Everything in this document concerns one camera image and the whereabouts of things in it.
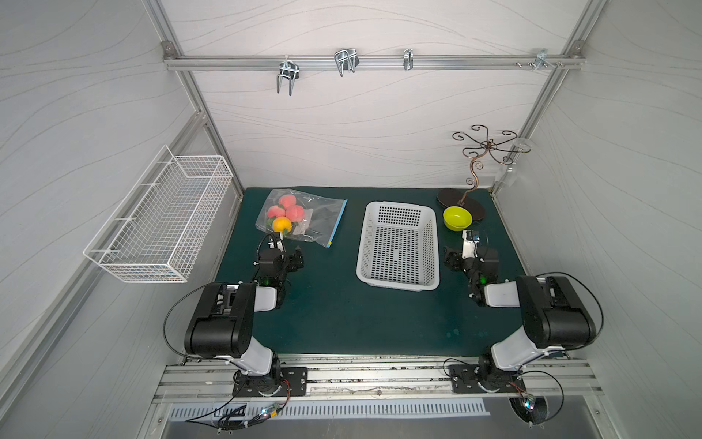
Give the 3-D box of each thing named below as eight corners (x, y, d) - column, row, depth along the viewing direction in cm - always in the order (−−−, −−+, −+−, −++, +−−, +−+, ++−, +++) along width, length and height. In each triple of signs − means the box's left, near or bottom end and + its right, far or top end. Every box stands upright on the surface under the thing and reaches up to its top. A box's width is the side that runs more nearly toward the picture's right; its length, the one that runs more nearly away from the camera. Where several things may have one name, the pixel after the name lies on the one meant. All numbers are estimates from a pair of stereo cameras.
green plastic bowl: (446, 230, 107) (448, 226, 105) (441, 210, 114) (443, 206, 112) (473, 230, 107) (475, 226, 105) (466, 210, 114) (468, 206, 112)
